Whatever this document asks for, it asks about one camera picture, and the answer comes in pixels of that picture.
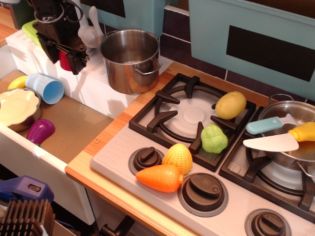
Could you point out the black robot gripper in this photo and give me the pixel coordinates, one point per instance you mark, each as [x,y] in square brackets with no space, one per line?
[58,22]

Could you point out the red toy sweet potato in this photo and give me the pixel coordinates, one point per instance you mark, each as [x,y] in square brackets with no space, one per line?
[63,61]

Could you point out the tall steel pot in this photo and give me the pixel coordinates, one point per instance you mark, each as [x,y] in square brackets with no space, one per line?
[131,60]

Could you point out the yellow toy potato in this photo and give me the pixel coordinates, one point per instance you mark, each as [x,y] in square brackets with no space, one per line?
[230,105]

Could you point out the white toy faucet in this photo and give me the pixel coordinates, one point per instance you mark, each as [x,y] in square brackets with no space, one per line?
[91,36]

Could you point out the light blue plastic cup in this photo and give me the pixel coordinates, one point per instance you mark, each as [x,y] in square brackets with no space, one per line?
[50,90]

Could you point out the green plastic cutting board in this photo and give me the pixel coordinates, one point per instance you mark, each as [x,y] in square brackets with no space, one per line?
[31,32]

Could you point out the yellow toy lemon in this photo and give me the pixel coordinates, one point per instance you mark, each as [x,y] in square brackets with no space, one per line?
[19,82]

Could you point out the white sink basin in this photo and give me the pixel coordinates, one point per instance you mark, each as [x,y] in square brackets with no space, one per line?
[64,129]

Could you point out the cream scalloped plate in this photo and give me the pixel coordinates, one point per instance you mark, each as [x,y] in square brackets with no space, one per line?
[16,105]

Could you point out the steel bowl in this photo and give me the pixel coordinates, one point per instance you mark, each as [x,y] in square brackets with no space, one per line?
[27,120]

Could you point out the purple toy eggplant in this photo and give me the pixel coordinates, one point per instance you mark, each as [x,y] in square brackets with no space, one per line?
[40,131]

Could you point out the teal cabinet door left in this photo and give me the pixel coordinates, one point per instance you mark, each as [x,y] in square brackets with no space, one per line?
[146,15]

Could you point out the teal cabinet door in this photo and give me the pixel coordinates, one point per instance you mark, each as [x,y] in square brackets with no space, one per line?
[146,15]
[271,41]

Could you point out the left black stove knob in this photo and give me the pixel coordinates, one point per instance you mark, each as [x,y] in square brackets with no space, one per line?
[144,158]

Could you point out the black stove knob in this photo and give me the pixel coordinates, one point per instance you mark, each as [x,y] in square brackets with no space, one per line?
[203,195]
[266,222]
[144,158]

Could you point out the blue clamp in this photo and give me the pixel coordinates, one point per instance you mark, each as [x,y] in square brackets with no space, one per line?
[25,188]

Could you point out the yellow toy corn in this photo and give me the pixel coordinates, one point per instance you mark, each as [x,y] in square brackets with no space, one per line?
[179,156]

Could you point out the left black burner grate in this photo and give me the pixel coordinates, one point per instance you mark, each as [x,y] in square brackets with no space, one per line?
[178,113]

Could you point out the black burner grate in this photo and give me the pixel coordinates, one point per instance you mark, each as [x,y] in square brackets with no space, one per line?
[178,113]
[253,170]

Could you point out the orange toy carrot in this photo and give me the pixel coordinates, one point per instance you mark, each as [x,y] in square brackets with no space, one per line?
[164,178]

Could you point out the dark ribbed heat sink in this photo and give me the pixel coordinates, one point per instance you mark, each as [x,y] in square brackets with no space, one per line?
[28,218]

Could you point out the grey toy stove top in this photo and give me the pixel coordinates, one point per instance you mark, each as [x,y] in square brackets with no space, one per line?
[112,162]

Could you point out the green toy lettuce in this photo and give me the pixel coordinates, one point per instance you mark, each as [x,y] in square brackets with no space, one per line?
[213,139]

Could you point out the middle black stove knob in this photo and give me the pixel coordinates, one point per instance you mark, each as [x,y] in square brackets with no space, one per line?
[203,195]

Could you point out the right black burner grate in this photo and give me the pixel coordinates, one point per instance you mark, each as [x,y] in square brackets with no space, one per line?
[253,170]

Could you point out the teal cabinet door right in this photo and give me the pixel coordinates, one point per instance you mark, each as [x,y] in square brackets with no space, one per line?
[271,41]

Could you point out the steel saucepan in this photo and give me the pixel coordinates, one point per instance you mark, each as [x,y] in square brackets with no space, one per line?
[302,159]

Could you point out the right black stove knob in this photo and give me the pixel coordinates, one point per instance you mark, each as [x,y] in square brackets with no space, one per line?
[266,222]

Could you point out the black oven door handle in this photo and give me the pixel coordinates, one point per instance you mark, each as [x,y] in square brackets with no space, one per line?
[122,229]

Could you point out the blue handled toy spatula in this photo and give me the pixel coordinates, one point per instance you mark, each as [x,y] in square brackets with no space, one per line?
[269,124]

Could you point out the white toy knife yellow handle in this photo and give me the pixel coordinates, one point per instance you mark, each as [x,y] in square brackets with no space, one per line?
[289,141]

